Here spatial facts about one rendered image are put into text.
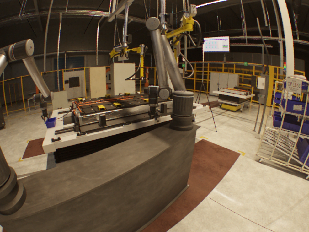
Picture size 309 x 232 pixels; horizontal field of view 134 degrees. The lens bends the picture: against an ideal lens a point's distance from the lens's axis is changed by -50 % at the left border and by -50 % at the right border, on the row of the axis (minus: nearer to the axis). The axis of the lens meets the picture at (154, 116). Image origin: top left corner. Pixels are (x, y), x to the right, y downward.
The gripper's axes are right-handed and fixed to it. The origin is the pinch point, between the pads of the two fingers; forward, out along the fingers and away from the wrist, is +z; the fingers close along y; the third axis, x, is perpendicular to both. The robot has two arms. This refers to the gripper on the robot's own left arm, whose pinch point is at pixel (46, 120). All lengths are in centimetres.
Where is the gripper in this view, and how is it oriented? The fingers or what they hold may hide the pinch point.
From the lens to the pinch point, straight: 201.9
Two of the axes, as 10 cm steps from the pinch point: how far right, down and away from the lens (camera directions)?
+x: -5.6, -2.5, 7.9
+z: -0.1, 9.6, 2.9
